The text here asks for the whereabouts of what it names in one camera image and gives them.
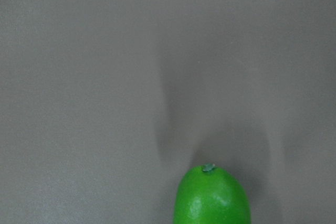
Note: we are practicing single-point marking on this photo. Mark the green lime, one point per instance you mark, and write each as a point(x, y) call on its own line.
point(209, 194)

